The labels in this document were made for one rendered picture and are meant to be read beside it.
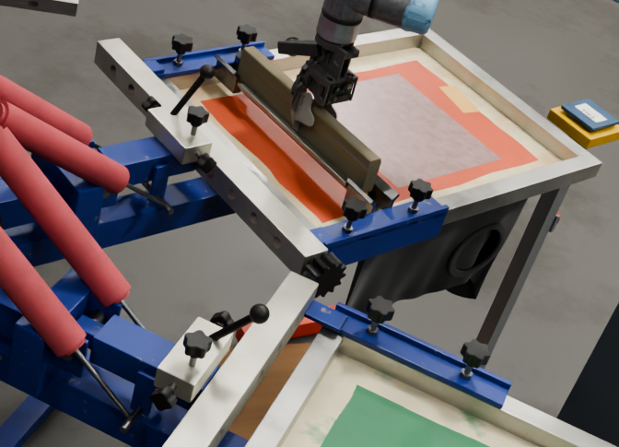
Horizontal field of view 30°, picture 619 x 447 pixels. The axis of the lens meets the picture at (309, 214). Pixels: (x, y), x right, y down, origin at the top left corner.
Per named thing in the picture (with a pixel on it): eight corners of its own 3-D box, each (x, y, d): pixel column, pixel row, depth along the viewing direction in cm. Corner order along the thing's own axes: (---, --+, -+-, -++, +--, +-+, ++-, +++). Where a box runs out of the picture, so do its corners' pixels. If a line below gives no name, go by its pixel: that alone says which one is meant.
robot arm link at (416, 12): (447, -19, 205) (388, -39, 206) (436, 5, 196) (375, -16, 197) (433, 19, 210) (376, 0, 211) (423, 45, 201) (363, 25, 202)
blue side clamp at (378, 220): (421, 219, 220) (432, 191, 216) (438, 236, 218) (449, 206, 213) (299, 257, 202) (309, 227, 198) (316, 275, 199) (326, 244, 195)
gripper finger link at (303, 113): (299, 146, 216) (316, 103, 211) (281, 128, 219) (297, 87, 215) (311, 144, 218) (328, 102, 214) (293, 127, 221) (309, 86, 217)
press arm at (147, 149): (177, 152, 210) (181, 129, 207) (195, 170, 206) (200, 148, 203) (93, 170, 199) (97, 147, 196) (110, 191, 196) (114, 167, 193)
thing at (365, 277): (460, 272, 269) (512, 147, 248) (485, 295, 265) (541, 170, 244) (308, 325, 242) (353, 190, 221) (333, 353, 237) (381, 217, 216)
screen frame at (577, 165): (419, 37, 278) (424, 24, 276) (595, 177, 246) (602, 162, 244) (139, 87, 231) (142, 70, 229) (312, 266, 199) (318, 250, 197)
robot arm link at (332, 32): (312, 6, 206) (346, 2, 211) (307, 29, 208) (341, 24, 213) (338, 28, 202) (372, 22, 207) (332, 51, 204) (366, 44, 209)
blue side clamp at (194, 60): (255, 67, 251) (262, 40, 247) (269, 79, 248) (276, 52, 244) (136, 88, 233) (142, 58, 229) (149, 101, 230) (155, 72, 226)
